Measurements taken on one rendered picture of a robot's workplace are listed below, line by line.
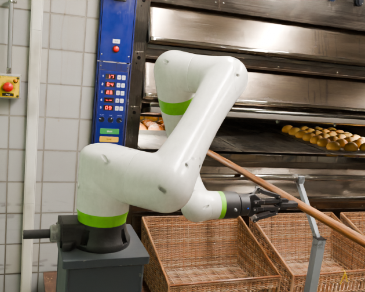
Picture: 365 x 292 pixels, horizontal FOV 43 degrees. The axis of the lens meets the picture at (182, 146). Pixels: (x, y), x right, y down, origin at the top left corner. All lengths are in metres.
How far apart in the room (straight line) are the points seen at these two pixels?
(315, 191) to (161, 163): 1.84
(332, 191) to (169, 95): 1.68
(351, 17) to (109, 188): 1.98
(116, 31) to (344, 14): 1.25
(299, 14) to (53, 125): 1.37
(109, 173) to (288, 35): 1.66
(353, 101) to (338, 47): 0.32
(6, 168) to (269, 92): 1.35
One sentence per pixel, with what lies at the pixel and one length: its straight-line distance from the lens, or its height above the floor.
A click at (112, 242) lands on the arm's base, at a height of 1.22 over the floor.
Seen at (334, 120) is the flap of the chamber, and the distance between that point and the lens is 2.57.
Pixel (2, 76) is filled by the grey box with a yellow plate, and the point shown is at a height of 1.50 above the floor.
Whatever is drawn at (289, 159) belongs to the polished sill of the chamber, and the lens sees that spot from 2.65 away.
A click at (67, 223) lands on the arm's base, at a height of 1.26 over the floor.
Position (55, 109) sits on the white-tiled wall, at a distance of 2.20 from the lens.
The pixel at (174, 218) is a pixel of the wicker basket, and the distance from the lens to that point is 2.42.
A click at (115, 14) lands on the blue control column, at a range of 2.18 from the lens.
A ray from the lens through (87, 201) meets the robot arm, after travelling 1.13.
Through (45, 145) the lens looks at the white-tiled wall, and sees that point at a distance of 2.23.
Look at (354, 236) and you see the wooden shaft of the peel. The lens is 1.54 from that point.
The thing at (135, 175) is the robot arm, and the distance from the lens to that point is 1.05.
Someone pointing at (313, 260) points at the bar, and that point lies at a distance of 2.18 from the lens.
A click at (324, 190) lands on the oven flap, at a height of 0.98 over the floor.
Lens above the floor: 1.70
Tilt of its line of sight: 12 degrees down
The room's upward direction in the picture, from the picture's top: 6 degrees clockwise
